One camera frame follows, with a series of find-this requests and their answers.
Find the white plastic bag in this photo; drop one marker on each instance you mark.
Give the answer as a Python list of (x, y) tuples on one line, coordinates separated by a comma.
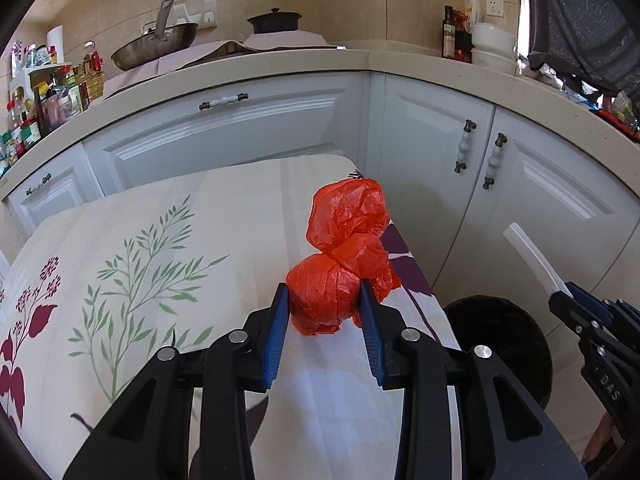
[(475, 10)]

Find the black trash bin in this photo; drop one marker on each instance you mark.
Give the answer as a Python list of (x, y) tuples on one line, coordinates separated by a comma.
[(500, 340)]

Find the group of condiment bottles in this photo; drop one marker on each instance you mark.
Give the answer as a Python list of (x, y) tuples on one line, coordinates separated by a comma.
[(55, 100)]

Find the pink stove cover cloth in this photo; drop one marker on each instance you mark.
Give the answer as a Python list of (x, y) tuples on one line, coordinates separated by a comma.
[(200, 52)]

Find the white crumpled cloth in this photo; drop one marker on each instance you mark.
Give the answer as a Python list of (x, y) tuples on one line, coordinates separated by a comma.
[(539, 71)]

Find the person's right hand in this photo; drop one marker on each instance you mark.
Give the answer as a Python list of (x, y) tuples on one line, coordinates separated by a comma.
[(597, 440)]

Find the dark grey curtain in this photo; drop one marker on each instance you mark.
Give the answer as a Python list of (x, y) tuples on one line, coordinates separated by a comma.
[(585, 20)]

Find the small white cabinet door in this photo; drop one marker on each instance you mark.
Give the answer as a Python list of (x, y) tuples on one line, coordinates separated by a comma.
[(60, 200)]

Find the black cooking pot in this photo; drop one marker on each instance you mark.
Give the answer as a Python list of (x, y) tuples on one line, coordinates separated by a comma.
[(274, 22)]

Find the steel wok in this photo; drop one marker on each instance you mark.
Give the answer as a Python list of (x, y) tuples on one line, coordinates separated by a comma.
[(150, 50)]

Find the small white wall socket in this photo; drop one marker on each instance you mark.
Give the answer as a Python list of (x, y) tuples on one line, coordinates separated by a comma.
[(494, 6)]

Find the white paper tube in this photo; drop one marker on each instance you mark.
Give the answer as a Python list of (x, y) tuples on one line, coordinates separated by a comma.
[(530, 255)]

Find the floral cream tablecloth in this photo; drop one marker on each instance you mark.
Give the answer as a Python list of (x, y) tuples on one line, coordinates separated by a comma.
[(225, 220)]

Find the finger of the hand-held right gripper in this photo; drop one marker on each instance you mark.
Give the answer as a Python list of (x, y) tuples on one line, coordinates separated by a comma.
[(565, 310), (595, 305)]

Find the large orange plastic bag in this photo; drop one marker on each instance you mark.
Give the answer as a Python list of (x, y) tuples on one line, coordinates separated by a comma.
[(345, 240)]

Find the wide white cabinet front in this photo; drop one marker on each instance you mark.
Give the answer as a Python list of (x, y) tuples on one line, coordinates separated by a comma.
[(225, 140)]

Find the wide white wall socket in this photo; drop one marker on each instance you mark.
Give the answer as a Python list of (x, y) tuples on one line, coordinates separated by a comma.
[(207, 10)]

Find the white paper towel roll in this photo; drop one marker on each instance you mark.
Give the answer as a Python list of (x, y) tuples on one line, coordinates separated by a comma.
[(56, 45)]

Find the beige kitchen countertop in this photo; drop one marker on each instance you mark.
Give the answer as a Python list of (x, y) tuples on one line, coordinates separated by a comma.
[(250, 65)]

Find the white spice rack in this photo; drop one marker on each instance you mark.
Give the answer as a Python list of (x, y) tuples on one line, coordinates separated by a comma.
[(25, 77)]

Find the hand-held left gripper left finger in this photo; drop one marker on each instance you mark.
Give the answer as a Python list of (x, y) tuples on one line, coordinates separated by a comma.
[(277, 340)]

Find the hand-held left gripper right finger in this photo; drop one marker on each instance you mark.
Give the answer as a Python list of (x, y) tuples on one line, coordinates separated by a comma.
[(372, 340)]

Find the dark olive oil bottle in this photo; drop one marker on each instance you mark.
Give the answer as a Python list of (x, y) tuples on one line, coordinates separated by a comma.
[(448, 35)]

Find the red tool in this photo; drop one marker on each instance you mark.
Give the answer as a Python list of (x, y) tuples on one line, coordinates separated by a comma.
[(620, 121)]

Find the tall white cabinet door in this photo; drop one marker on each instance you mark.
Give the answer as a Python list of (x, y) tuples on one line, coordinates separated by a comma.
[(420, 175), (550, 200)]

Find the red food packets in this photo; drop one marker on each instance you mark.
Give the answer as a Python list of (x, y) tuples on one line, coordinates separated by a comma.
[(463, 40)]

